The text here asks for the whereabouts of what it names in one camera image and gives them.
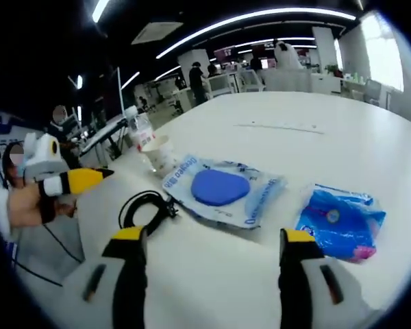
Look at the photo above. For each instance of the clear bag with blue pad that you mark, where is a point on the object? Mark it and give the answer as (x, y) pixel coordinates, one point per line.
(222, 188)

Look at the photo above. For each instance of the ceiling air vent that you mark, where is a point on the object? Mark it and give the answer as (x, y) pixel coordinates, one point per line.
(157, 32)

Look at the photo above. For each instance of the person's left hand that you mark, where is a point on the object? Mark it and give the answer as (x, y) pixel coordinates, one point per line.
(25, 209)

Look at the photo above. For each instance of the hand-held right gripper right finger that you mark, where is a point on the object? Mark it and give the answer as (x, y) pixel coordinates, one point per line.
(294, 291)

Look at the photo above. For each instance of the large dark monitor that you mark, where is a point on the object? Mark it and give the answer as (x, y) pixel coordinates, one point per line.
(121, 92)

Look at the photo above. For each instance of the white paper cup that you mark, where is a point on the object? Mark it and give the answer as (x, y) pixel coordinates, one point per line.
(161, 157)

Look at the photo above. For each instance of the blue tissue packet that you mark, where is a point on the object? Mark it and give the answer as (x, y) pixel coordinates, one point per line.
(342, 226)

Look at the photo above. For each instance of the green potted plant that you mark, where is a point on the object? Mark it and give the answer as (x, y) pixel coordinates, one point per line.
(334, 70)

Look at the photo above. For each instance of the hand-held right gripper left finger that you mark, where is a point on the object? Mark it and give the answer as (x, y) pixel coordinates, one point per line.
(130, 291)

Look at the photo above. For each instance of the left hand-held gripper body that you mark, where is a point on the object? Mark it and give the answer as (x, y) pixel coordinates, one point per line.
(42, 154)

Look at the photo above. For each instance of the clear plastic bottle red label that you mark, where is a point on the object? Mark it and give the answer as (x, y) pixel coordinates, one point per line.
(140, 130)

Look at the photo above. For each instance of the person's head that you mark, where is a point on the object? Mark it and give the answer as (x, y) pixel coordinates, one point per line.
(5, 171)

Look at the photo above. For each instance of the long ceiling light strip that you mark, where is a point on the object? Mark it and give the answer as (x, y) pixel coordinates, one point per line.
(253, 20)

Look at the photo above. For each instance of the tilted white stand table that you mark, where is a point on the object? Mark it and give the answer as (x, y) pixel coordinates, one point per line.
(102, 133)

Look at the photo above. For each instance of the bright window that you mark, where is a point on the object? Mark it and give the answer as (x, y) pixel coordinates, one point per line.
(383, 51)

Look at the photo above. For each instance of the white office chair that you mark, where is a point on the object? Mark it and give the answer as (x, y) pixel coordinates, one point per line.
(221, 85)
(251, 80)

